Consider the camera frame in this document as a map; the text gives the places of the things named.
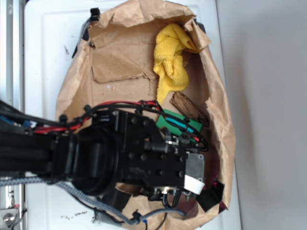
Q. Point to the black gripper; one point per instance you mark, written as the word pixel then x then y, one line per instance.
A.
pixel 123 147

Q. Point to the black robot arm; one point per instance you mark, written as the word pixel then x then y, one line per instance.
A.
pixel 48 148

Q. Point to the green rectangular block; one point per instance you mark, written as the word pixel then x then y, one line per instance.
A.
pixel 176 127

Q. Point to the dark brown bark piece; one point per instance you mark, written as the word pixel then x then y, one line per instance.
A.
pixel 188 109

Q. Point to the yellow cloth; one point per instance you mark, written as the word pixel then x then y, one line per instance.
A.
pixel 171 42

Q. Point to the brown paper bag tray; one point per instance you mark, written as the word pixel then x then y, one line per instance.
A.
pixel 114 60

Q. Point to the aluminium frame rail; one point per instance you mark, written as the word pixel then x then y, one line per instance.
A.
pixel 12 198

